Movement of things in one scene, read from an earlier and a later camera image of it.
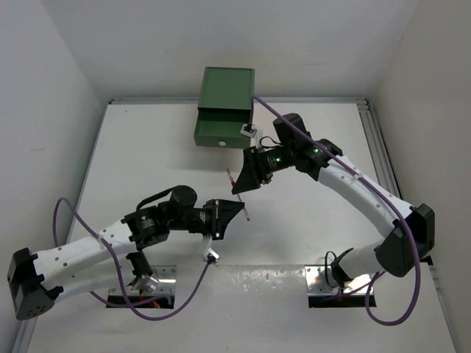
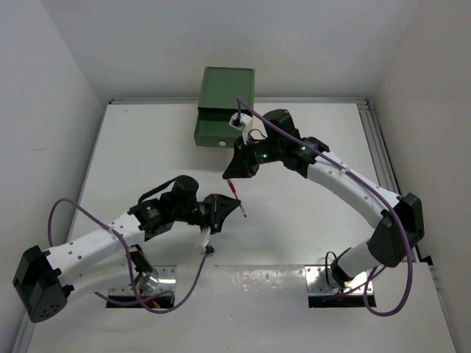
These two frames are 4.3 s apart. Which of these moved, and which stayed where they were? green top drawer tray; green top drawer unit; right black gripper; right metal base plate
Moved: right black gripper
Stayed: green top drawer unit; right metal base plate; green top drawer tray
